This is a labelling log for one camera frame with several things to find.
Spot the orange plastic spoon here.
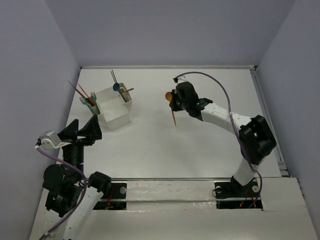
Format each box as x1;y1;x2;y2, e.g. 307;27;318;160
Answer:
165;92;177;127

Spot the teal plastic fork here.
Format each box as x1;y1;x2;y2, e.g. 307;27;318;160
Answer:
79;96;95;115

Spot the steel knife black handle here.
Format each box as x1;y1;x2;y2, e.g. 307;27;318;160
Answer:
68;81;94;106

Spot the blue round spoon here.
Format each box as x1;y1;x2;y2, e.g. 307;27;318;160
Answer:
112;82;128;103

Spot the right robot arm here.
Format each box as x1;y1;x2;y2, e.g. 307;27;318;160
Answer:
165;82;277;196

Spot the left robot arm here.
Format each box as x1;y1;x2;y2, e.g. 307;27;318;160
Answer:
35;115;114;240

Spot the white perforated basket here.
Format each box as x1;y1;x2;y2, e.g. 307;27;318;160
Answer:
95;87;131;131

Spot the cream right side caddy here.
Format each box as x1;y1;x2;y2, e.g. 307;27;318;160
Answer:
119;82;133;111

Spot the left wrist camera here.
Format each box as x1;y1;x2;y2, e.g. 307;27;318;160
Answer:
39;130;70;150

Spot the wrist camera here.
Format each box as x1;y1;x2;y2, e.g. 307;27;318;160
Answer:
173;75;187;84
39;130;70;150

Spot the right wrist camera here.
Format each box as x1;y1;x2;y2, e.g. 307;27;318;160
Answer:
173;75;187;84

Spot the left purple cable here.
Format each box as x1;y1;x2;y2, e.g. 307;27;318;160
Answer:
34;145;90;238

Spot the purple cable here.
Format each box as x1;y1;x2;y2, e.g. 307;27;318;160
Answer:
174;71;263;201
34;145;90;238

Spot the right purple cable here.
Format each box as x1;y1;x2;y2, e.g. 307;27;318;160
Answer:
174;71;263;201

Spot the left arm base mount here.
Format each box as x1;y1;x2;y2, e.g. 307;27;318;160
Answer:
93;181;127;211

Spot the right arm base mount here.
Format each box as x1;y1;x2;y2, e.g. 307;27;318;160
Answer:
211;180;263;210

